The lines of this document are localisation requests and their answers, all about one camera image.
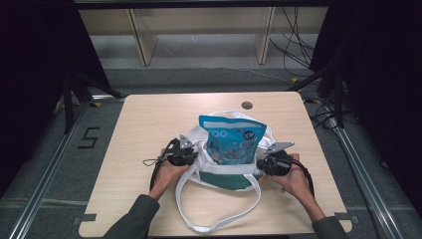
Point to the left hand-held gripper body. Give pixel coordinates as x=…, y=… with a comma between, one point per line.
x=180, y=156

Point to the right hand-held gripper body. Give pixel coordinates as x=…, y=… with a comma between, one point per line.
x=275, y=164

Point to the white tote bag coloured blobs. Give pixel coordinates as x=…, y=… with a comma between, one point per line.
x=229, y=171

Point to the blue snack pouch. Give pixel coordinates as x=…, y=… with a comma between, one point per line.
x=229, y=142

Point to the person's left hand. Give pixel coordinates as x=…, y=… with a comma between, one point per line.
x=166, y=177

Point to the person's right hand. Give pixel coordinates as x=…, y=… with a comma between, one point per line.
x=297, y=182

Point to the dark round table grommet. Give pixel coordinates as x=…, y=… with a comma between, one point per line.
x=247, y=105

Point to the yellow tape piece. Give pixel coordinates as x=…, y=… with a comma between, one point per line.
x=315, y=101
x=294, y=80
x=97, y=104

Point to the grey tape piece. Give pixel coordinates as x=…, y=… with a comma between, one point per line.
x=346, y=217
x=85, y=218

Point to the black tripod stand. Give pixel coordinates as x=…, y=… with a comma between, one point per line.
x=338, y=99
x=69, y=106

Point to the light wooden shelf unit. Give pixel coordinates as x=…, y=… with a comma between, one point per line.
x=146, y=40

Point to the black curtain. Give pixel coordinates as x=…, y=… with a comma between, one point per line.
x=381, y=83
x=33, y=83

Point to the aluminium floor rail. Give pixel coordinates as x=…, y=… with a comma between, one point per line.
x=361, y=172
x=49, y=169

